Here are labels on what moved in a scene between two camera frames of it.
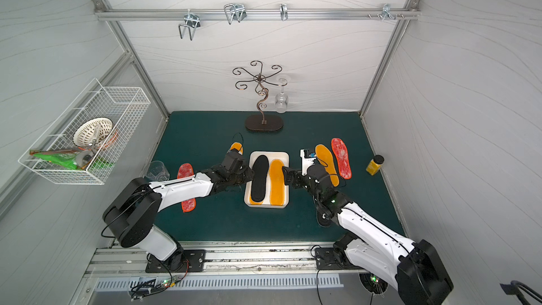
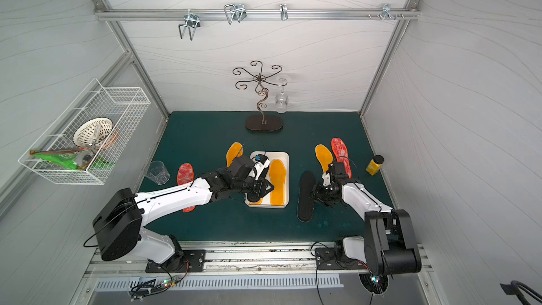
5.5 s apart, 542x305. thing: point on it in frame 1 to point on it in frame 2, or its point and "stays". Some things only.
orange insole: x=254 y=202 stays
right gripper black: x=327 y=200 to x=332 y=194
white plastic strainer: x=96 y=129 stays
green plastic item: x=69 y=160 stays
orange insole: x=276 y=183 stays
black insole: x=322 y=221 to x=305 y=205
